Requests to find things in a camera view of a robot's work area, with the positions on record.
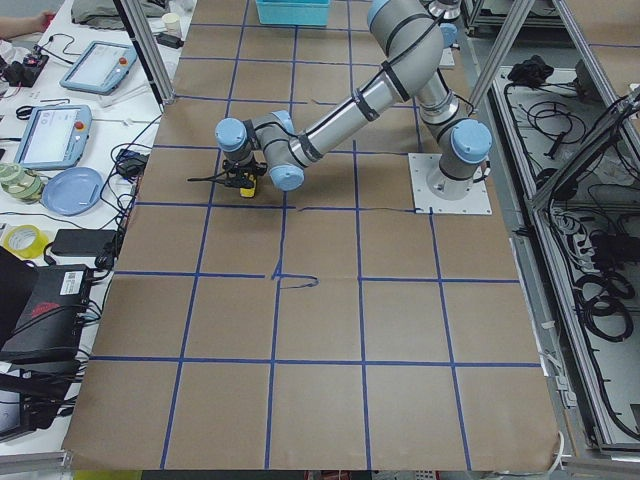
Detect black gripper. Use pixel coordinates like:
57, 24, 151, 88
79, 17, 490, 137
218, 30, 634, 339
223, 159, 265, 188

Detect yellow beetle toy car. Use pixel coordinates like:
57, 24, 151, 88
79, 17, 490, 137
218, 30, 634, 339
239, 185, 257, 199

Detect person forearm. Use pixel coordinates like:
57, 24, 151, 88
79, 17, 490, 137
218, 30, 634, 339
0, 11, 56, 40

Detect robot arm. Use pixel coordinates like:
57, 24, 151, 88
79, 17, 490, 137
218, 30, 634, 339
210, 1, 493, 200

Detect light blue plastic bin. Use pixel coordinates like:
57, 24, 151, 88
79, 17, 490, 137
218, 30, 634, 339
255, 0, 331, 27

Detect light blue plate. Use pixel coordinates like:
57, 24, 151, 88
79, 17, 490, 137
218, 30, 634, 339
41, 167, 103, 216

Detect white paper cup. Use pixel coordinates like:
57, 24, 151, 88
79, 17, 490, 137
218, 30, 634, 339
162, 12, 182, 38

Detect black power adapter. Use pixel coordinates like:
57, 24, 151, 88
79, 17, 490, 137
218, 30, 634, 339
50, 229, 116, 257

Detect upper blue teach pendant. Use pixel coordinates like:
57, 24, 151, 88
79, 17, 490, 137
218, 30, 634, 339
59, 41, 138, 95

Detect blue teach pendant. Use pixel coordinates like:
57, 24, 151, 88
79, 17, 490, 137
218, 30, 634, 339
59, 41, 138, 95
14, 105, 93, 171

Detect brown paper table cover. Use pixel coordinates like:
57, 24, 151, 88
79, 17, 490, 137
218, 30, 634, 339
64, 1, 558, 472

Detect lower blue teach pendant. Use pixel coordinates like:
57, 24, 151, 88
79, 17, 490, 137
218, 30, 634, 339
14, 105, 93, 171

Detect yellow tape roll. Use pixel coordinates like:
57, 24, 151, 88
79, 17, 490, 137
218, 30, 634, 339
2, 225, 49, 260

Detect green tape rolls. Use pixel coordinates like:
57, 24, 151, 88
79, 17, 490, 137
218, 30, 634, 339
1, 163, 44, 204

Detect black electronics box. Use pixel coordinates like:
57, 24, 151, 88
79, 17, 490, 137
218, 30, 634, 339
1, 261, 91, 364

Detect aluminium frame post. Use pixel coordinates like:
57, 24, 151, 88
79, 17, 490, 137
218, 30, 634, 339
115, 0, 175, 106

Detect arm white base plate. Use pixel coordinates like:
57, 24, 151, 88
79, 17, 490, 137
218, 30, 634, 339
408, 153, 492, 216

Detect black cable bundle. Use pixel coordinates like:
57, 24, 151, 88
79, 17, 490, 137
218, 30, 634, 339
572, 269, 634, 344

